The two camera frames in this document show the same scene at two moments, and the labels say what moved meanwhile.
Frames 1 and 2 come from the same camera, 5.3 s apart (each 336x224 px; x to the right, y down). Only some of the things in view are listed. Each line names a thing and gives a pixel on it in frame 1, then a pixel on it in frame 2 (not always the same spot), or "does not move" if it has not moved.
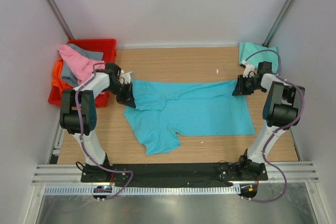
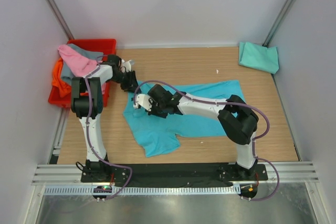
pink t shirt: x=82 y=67 does not move
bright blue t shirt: x=164 y=108 does not move
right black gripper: x=243 y=84 → x=158 y=109
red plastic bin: x=106 y=46 does not move
